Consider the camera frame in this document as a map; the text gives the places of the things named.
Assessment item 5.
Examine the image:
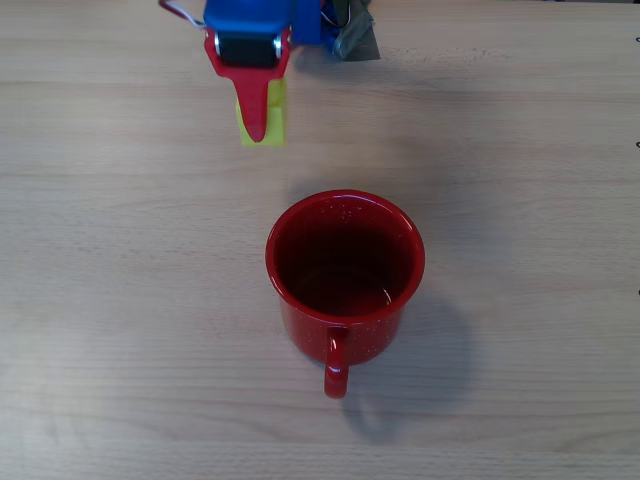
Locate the yellow-green toy block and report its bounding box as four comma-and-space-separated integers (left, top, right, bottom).
235, 76, 289, 148

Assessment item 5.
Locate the red enamel mug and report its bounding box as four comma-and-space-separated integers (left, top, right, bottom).
264, 188, 427, 400

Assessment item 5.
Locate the white wire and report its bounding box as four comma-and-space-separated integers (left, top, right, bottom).
177, 8, 207, 29

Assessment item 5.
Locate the red wire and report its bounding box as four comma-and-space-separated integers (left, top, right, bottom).
158, 0, 196, 24

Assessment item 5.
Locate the grey duct tape piece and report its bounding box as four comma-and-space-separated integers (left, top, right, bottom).
329, 0, 382, 62

